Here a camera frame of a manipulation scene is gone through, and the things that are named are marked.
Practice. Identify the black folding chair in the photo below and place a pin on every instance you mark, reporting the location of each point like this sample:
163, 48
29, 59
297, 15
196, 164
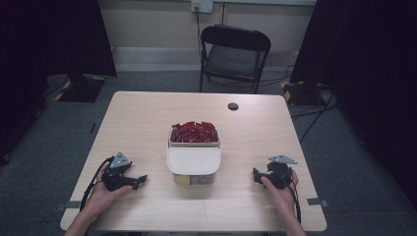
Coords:
233, 55

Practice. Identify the black stand base yellow tape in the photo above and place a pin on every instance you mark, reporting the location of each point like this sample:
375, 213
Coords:
80, 88
300, 93

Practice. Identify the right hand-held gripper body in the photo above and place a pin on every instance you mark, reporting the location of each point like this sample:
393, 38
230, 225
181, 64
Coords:
279, 173

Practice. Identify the grey tape strip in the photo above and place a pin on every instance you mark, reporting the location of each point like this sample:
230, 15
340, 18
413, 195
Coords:
69, 205
318, 202

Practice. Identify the person's right hand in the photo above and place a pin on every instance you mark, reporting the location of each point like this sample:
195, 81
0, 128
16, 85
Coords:
282, 198

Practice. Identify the clear storage box white lid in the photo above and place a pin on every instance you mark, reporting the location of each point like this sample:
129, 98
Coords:
193, 160

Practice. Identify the pile of red packets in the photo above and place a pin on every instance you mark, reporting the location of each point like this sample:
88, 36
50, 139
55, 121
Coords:
194, 132

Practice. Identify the white wall socket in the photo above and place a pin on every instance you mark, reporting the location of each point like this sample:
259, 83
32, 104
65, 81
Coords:
202, 5

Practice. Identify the dark curtain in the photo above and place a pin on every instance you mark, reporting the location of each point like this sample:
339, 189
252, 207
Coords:
49, 36
370, 65

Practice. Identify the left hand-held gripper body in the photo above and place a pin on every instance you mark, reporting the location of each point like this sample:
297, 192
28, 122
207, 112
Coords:
115, 179

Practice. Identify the small black floor tape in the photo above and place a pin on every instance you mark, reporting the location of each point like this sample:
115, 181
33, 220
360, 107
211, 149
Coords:
93, 128

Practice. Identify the person's left hand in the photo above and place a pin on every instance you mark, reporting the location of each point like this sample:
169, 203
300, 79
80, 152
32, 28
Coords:
101, 196

